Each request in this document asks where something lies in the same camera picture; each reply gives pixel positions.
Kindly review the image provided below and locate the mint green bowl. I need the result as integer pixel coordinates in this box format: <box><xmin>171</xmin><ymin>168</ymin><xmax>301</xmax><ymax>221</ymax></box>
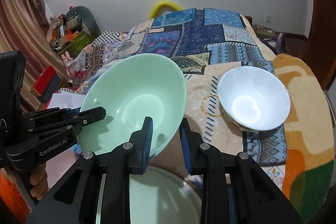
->
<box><xmin>79</xmin><ymin>53</ymin><xmax>187</xmax><ymax>157</ymax></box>

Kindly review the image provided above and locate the large mint green plate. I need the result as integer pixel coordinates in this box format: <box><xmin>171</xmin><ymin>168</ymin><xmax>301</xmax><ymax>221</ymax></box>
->
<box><xmin>96</xmin><ymin>164</ymin><xmax>202</xmax><ymax>224</ymax></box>

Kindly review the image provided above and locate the orange sleeve forearm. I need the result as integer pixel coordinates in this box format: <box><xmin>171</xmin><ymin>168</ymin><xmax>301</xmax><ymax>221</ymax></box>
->
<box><xmin>1</xmin><ymin>173</ymin><xmax>30</xmax><ymax>223</ymax></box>

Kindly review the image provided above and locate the left hand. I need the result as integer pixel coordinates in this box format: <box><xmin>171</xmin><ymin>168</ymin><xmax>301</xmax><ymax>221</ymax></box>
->
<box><xmin>4</xmin><ymin>161</ymin><xmax>49</xmax><ymax>201</ymax></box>

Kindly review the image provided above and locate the white folded cloth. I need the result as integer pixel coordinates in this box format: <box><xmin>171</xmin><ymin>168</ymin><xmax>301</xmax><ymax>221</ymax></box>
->
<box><xmin>47</xmin><ymin>92</ymin><xmax>85</xmax><ymax>109</ymax></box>

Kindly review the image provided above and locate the red box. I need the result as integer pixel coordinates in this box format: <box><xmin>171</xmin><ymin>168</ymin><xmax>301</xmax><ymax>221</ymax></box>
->
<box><xmin>30</xmin><ymin>65</ymin><xmax>56</xmax><ymax>97</ymax></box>

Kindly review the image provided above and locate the pink rabbit toy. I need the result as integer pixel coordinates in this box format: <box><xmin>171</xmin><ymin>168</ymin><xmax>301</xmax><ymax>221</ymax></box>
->
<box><xmin>61</xmin><ymin>51</ymin><xmax>75</xmax><ymax>78</ymax></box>

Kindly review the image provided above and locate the patterned bowl under white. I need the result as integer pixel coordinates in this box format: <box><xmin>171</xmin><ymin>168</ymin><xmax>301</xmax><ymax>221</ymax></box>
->
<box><xmin>220</xmin><ymin>106</ymin><xmax>252</xmax><ymax>132</ymax></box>

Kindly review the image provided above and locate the orange beige blanket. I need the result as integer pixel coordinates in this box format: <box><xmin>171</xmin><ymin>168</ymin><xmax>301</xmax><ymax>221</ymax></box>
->
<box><xmin>243</xmin><ymin>18</ymin><xmax>334</xmax><ymax>223</ymax></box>

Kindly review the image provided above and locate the green cardboard box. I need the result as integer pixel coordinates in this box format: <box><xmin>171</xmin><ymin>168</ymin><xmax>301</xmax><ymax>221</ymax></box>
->
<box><xmin>67</xmin><ymin>31</ymin><xmax>97</xmax><ymax>59</ymax></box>

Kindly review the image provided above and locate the grey green cushion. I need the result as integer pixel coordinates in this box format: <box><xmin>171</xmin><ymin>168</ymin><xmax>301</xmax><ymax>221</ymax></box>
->
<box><xmin>64</xmin><ymin>6</ymin><xmax>101</xmax><ymax>36</ymax></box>

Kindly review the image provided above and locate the pink curtain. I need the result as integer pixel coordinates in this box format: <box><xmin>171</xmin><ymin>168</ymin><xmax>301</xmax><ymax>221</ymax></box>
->
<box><xmin>1</xmin><ymin>0</ymin><xmax>67</xmax><ymax>112</ymax></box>

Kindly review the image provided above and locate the yellow chair back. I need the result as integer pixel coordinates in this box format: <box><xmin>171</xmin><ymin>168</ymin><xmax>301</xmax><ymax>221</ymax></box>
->
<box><xmin>149</xmin><ymin>0</ymin><xmax>183</xmax><ymax>19</ymax></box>

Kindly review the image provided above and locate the patchwork patterned tablecloth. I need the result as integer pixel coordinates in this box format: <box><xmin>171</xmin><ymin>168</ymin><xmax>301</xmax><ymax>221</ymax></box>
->
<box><xmin>52</xmin><ymin>7</ymin><xmax>288</xmax><ymax>188</ymax></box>

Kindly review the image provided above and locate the brown wooden door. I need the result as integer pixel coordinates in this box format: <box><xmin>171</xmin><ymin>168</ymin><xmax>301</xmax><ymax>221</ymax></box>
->
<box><xmin>306</xmin><ymin>0</ymin><xmax>335</xmax><ymax>90</ymax></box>

